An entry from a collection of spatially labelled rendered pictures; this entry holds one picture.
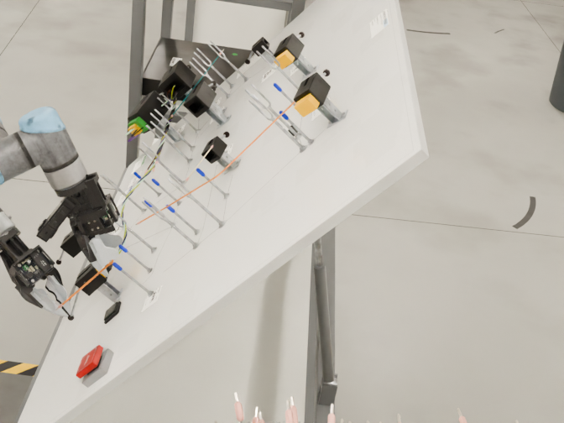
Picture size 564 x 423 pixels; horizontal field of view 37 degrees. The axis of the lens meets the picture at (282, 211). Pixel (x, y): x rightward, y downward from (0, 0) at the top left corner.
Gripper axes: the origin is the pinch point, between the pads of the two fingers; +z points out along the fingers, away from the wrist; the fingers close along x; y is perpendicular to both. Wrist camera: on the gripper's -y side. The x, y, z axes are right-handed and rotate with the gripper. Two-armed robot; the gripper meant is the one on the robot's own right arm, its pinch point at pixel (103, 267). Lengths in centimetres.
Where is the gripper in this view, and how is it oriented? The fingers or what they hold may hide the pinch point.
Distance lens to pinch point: 180.2
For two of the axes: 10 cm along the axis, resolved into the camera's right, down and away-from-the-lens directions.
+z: 3.2, 8.4, 4.4
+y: 9.5, -3.0, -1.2
